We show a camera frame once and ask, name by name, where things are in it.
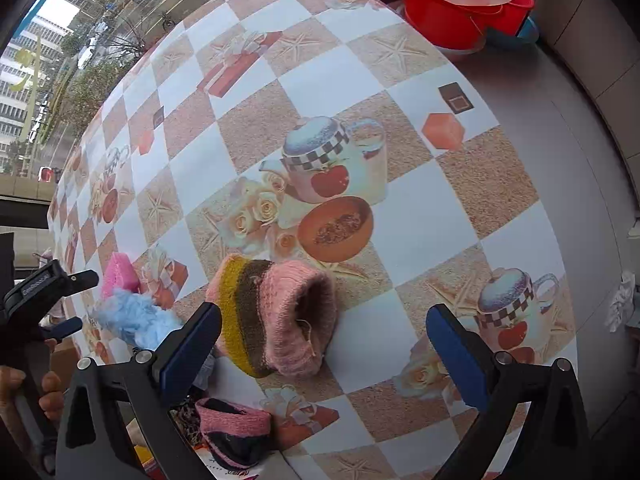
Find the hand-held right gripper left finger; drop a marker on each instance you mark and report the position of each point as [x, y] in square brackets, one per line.
[190, 355]

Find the pink black striped sock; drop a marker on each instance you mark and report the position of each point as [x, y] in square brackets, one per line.
[235, 425]

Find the red plastic bucket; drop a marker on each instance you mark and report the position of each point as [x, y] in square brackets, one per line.
[440, 20]

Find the blue plastic basin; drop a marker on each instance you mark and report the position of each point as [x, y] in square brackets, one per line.
[525, 32]

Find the white crumpled cloth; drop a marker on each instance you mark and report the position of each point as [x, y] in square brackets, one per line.
[620, 302]

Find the person's left hand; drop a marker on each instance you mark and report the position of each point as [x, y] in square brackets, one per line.
[52, 395]

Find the checked printed tablecloth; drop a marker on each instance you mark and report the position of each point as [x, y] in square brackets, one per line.
[350, 110]

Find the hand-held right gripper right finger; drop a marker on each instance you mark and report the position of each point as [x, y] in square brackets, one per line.
[460, 355]

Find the light blue fluffy cloth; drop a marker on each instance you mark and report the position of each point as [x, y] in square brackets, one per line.
[135, 317]

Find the pink sponge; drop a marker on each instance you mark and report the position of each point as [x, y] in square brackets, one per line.
[120, 275]

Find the leopard print scrunchie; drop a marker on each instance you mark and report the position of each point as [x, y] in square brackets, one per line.
[185, 425]

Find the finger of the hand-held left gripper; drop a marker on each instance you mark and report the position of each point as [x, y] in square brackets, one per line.
[65, 328]
[40, 285]

